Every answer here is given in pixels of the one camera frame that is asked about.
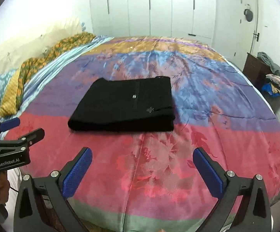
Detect striped light blue sheet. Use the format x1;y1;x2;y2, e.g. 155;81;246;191
0;36;113;123

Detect yellow knobbly pillow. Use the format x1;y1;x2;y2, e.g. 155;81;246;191
0;69;23;117

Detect dark round door hanger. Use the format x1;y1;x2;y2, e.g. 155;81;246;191
243;9;253;22

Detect dark wooden side table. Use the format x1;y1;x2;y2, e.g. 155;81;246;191
243;53;280;113

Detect cream padded headboard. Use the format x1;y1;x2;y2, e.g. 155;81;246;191
0;18;82;74

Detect pile of clothes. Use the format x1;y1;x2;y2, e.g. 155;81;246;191
257;52;280;97

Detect orange floral green blanket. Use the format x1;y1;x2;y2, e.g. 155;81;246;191
15;32;96;110

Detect white door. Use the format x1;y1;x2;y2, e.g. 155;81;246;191
234;0;258;66

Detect black pants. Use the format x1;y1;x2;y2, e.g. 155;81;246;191
68;77;175;132

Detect white wardrobe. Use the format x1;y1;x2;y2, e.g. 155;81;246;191
90;0;216;44

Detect colourful floral bedspread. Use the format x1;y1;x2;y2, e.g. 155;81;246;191
4;37;280;231

